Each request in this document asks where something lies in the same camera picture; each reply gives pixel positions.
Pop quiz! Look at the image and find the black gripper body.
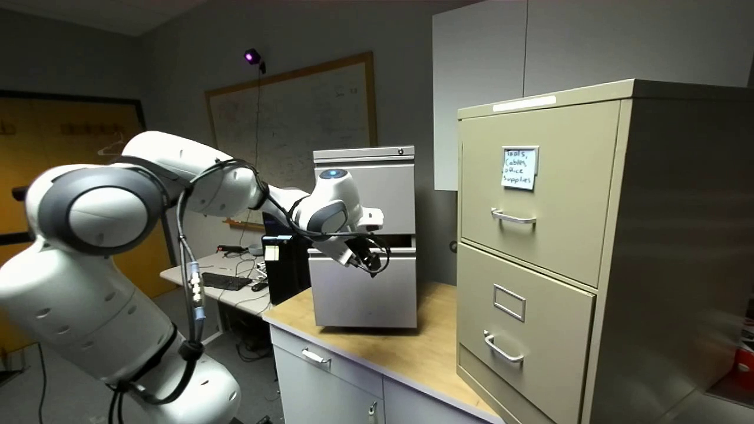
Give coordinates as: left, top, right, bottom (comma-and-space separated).
342, 234, 381, 273

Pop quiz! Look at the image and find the white file cabinet bottom drawer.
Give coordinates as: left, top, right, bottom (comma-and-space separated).
307, 246, 421, 333

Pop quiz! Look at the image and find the white file cabinet drawer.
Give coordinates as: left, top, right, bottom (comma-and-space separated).
314, 160, 416, 238
307, 246, 421, 333

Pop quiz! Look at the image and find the white file cabinet top drawer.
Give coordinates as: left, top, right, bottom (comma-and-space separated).
314, 160, 416, 238

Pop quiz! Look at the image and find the white small file cabinet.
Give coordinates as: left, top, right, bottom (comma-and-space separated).
307, 145, 421, 333

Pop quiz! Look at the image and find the grey base cabinet wooden top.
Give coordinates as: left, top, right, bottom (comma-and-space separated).
262, 281, 503, 424

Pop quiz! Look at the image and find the beige drawer with note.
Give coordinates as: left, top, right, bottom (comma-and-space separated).
457, 99, 623, 291

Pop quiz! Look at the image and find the beige drawer with empty label holder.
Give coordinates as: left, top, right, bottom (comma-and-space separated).
454, 241, 598, 424

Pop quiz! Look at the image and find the beige tall file cabinet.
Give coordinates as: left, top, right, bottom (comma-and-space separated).
454, 75, 754, 424

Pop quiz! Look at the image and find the black computer tower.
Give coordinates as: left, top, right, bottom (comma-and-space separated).
262, 210, 314, 308

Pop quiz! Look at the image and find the black keyboard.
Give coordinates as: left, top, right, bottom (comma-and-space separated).
198, 272, 255, 296

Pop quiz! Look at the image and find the grey office desk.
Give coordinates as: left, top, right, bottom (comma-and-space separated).
157, 247, 275, 320

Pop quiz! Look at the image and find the wood-framed whiteboard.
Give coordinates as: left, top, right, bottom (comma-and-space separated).
202, 51, 378, 193

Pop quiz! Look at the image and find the handwritten white note card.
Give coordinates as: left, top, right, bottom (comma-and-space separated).
500, 145, 541, 193

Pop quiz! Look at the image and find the yellow door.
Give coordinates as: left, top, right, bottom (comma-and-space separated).
0, 88, 180, 358

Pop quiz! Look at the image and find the red object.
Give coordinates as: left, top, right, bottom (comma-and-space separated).
732, 334, 754, 390

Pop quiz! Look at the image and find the silver drawer handle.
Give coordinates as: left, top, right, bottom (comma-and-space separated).
487, 206, 539, 235
481, 328, 528, 367

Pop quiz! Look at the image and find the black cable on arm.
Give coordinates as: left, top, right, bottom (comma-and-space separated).
106, 158, 272, 424

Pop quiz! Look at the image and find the camera with purple light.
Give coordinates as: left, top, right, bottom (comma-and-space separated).
241, 47, 269, 75

